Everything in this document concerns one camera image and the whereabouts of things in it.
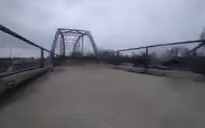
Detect pale concrete path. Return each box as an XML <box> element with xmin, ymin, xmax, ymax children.
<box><xmin>0</xmin><ymin>62</ymin><xmax>205</xmax><ymax>128</ymax></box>

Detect dark bushes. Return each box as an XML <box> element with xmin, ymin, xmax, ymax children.
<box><xmin>98</xmin><ymin>49</ymin><xmax>205</xmax><ymax>75</ymax></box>

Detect grey steel truss bridge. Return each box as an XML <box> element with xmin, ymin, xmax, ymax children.
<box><xmin>49</xmin><ymin>27</ymin><xmax>100</xmax><ymax>63</ymax></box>

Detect dark metal pipe railing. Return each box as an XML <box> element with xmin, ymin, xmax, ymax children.
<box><xmin>114</xmin><ymin>38</ymin><xmax>205</xmax><ymax>68</ymax></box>
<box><xmin>0</xmin><ymin>18</ymin><xmax>54</xmax><ymax>84</ymax></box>

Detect pale concrete kerb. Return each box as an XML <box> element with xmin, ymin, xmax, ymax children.
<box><xmin>0</xmin><ymin>64</ymin><xmax>54</xmax><ymax>101</ymax></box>

